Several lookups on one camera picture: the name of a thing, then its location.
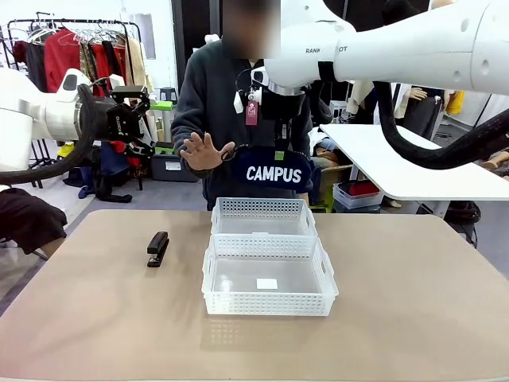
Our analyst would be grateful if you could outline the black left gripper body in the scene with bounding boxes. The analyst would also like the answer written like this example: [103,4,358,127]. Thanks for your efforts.
[105,103,142,142]

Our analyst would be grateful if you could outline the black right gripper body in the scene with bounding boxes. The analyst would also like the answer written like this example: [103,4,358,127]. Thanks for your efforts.
[262,89,307,139]

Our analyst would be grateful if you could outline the navy CAMPUS pencil case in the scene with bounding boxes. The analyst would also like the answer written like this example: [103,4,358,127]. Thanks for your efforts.
[220,144,316,195]

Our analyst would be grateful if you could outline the black stapler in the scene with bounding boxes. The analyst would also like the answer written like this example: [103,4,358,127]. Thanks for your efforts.
[146,231,170,269]

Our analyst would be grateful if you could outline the person's right forearm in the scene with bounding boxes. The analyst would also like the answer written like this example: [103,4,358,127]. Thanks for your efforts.
[171,113,218,181]

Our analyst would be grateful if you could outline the person's right hand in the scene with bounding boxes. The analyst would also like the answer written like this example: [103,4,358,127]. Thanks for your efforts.
[179,131,237,173]

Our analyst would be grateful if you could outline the beige blouse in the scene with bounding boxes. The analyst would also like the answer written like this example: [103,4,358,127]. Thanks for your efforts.
[124,37,154,96]

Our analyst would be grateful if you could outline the maroon ID badge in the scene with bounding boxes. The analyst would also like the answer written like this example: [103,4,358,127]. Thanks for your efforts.
[244,99,260,127]

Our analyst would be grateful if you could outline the grey storage bin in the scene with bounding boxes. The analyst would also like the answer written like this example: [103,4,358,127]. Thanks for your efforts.
[150,152,200,184]

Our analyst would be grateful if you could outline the pile of dark clothes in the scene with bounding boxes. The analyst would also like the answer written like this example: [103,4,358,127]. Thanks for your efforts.
[62,143,134,205]

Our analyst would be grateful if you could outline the long red garment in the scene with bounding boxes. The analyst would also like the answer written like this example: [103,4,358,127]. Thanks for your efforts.
[91,42,129,99]

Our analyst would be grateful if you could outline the person in dark fleece jacket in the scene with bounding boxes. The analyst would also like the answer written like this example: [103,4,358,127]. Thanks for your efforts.
[171,0,333,212]

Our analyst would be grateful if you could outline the white perforated plastic basket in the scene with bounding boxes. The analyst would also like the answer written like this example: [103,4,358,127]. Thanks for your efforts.
[201,233,340,318]
[210,197,318,238]

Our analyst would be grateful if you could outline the red dress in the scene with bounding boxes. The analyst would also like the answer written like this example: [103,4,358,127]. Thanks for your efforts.
[42,29,84,95]

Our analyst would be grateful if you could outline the mannequin with beige coat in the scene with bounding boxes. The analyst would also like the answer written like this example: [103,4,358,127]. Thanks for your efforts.
[345,79,383,125]

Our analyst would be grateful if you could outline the clear box with red contents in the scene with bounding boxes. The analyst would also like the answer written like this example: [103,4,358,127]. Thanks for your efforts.
[332,180,386,211]

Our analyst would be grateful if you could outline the dark grey garment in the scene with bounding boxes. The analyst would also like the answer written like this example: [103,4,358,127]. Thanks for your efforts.
[13,41,49,93]

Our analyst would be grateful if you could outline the black clothes rack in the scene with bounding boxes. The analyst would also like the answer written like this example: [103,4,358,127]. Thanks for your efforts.
[0,11,145,189]

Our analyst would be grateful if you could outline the mannequin with white shirt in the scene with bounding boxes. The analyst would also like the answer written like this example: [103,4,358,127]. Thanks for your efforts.
[391,82,451,141]

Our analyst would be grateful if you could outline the white table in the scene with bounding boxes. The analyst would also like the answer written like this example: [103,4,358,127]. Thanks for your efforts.
[319,123,509,202]

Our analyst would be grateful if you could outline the yellow garment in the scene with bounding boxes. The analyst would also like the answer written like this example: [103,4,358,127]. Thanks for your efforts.
[445,90,467,117]

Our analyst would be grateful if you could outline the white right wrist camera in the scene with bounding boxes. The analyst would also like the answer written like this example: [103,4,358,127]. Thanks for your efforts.
[249,66,272,105]

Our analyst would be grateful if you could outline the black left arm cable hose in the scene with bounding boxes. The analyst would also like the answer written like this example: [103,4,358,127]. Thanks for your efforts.
[0,82,109,186]

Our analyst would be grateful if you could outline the black cables under table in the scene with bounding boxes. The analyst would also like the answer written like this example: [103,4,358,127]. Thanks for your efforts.
[444,200,483,248]

